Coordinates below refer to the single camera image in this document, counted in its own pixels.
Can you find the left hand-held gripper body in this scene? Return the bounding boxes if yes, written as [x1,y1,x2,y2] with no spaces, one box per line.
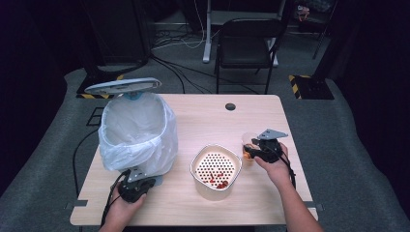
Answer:
[117,167,150,204]

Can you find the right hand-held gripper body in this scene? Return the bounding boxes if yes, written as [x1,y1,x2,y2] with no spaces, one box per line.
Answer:
[256,129,289,163]

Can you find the clear plastic cup amber liquid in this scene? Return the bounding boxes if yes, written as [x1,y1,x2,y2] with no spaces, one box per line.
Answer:
[241,131,259,168]

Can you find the white plastic trash bag liner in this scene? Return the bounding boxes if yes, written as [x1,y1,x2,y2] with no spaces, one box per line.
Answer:
[97,92,179,178]

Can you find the beige perforated strainer basket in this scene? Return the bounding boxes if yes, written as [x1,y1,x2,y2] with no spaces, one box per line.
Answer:
[189,143,244,201]

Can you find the grey white pedal trash bin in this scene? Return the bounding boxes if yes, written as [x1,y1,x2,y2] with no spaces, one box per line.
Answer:
[84,76,179,188]

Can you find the person's right hand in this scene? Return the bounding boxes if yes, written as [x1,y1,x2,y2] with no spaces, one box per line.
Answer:
[254,141,293,191]

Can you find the person's left hand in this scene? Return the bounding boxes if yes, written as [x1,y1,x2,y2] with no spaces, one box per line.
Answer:
[104,183,148,226]

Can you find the red food scraps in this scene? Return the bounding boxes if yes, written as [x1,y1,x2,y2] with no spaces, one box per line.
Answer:
[204,172,230,189]

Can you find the black hazard-striped stand base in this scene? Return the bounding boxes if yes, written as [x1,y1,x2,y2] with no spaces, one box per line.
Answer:
[75,73,125,100]
[288,74,336,101]

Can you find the black folding chair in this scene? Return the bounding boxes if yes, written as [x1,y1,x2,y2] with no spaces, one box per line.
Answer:
[214,17,284,95]

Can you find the black tripod leg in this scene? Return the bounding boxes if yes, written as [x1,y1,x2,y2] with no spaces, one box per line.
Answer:
[311,0,339,61]

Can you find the dark cabinet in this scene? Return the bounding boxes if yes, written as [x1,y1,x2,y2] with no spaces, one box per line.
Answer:
[81,0,153,66]

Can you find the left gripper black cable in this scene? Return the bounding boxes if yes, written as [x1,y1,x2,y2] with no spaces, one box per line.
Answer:
[100,170,130,227]

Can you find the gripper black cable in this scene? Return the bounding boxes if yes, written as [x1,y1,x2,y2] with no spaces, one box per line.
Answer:
[100,170,130,227]
[274,144,297,189]

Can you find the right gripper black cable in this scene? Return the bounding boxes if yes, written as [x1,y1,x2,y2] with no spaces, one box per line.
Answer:
[274,144,297,189]

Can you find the grey table bracket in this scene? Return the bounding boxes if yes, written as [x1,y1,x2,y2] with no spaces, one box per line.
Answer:
[301,200,325,212]
[66,199,89,208]

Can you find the black cable beside table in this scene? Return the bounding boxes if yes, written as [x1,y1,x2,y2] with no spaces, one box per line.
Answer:
[72,129,100,197]

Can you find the black floor cables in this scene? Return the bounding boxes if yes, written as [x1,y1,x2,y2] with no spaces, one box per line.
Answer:
[149,54,259,95]

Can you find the white desk frame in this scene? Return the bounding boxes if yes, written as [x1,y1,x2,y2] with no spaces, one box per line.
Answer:
[202,0,287,68]

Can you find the white floor cable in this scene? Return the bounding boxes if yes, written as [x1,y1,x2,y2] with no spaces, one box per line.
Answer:
[151,0,207,51]

